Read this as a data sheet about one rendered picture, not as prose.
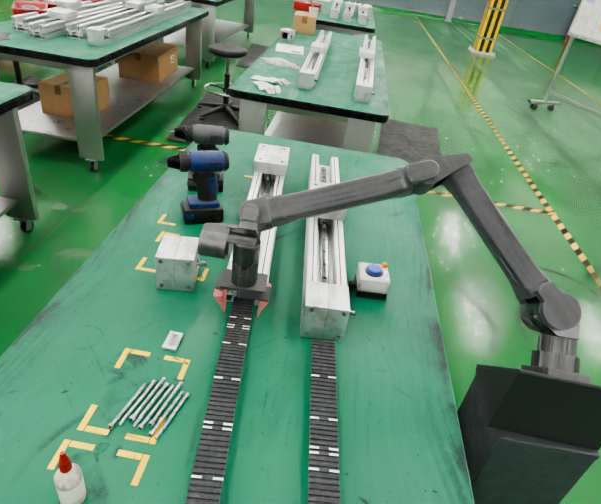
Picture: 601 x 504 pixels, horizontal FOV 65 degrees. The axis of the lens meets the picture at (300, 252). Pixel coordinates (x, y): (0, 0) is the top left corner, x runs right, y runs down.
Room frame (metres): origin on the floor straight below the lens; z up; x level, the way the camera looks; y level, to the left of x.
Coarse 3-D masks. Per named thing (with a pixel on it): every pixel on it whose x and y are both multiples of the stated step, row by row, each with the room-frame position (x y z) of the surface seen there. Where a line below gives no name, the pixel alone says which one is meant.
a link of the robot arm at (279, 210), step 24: (408, 168) 0.93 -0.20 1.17; (432, 168) 0.93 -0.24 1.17; (312, 192) 0.90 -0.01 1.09; (336, 192) 0.91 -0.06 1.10; (360, 192) 0.91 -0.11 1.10; (384, 192) 0.92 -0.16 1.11; (408, 192) 0.94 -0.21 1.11; (240, 216) 0.84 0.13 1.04; (264, 216) 0.85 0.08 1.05; (288, 216) 0.86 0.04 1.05; (312, 216) 0.89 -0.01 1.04
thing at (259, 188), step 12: (252, 180) 1.38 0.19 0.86; (264, 180) 1.47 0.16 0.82; (276, 180) 1.40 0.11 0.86; (252, 192) 1.29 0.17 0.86; (264, 192) 1.36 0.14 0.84; (276, 192) 1.32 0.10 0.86; (276, 228) 1.20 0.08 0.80; (264, 240) 1.04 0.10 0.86; (264, 252) 0.98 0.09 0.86; (228, 264) 0.91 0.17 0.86; (264, 264) 0.93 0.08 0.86; (228, 300) 0.87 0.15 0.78
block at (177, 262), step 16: (176, 240) 0.96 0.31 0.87; (192, 240) 0.97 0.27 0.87; (160, 256) 0.88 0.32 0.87; (176, 256) 0.89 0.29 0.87; (192, 256) 0.90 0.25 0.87; (160, 272) 0.88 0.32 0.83; (176, 272) 0.88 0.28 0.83; (192, 272) 0.89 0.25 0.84; (160, 288) 0.88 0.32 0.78; (176, 288) 0.88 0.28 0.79; (192, 288) 0.89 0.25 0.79
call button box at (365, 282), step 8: (360, 264) 1.03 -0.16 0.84; (368, 264) 1.04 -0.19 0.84; (360, 272) 1.00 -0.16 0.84; (368, 272) 1.00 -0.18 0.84; (384, 272) 1.01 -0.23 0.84; (360, 280) 0.97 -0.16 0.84; (368, 280) 0.97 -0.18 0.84; (376, 280) 0.97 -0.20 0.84; (384, 280) 0.98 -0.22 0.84; (360, 288) 0.97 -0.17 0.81; (368, 288) 0.97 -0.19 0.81; (376, 288) 0.97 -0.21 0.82; (384, 288) 0.97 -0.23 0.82; (360, 296) 0.97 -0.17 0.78; (368, 296) 0.97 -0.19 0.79; (376, 296) 0.97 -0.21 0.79; (384, 296) 0.97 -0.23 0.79
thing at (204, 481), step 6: (192, 474) 0.41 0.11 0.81; (192, 480) 0.40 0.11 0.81; (198, 480) 0.40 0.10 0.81; (204, 480) 0.40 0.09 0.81; (210, 480) 0.41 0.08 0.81; (216, 480) 0.41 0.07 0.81; (222, 480) 0.41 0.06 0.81; (192, 486) 0.39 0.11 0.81; (198, 486) 0.39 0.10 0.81; (204, 486) 0.40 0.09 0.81; (210, 486) 0.40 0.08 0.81; (216, 486) 0.40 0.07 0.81
